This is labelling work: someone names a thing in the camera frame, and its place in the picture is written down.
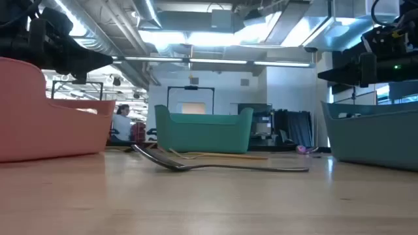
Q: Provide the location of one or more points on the thin black stand pole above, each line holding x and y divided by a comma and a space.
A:
353, 96

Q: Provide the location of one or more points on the blue-grey plastic bin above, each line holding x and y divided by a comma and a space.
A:
375, 140

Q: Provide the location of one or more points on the salmon orange plastic bin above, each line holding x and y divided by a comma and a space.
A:
49, 130

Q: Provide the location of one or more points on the dark folded panels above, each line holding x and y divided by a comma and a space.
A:
297, 129

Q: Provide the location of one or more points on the green plastic bin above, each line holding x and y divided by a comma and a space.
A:
202, 137

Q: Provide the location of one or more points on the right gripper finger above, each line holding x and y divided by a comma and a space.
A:
349, 73

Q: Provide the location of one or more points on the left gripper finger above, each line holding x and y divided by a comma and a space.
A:
85, 61

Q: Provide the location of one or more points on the black table frame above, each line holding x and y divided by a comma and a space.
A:
277, 148

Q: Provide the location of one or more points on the person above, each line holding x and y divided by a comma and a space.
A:
121, 125

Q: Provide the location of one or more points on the red storage cart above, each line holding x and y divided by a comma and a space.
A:
138, 132

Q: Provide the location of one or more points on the dark shelf cart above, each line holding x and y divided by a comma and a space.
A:
258, 127

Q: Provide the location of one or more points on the long ceiling strip light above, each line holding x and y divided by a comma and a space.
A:
215, 61

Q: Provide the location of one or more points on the iridescent purple spoon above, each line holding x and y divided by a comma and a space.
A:
300, 149

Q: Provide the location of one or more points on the gold fork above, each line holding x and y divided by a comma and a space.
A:
178, 154

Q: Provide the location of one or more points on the black rectangular rig frame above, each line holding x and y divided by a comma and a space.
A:
98, 82

